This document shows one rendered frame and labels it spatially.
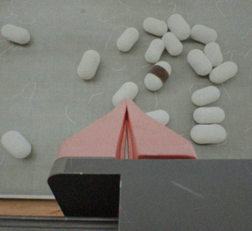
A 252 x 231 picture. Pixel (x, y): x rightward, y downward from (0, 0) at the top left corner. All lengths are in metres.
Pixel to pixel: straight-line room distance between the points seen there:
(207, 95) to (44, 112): 0.19
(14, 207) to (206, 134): 0.21
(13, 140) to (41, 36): 0.14
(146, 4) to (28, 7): 0.17
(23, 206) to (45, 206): 0.02
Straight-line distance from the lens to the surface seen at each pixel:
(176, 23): 0.24
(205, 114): 0.20
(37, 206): 0.22
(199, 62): 0.22
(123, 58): 0.23
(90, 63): 0.20
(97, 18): 0.26
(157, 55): 0.21
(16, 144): 0.21
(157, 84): 0.19
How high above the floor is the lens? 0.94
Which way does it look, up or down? 76 degrees down
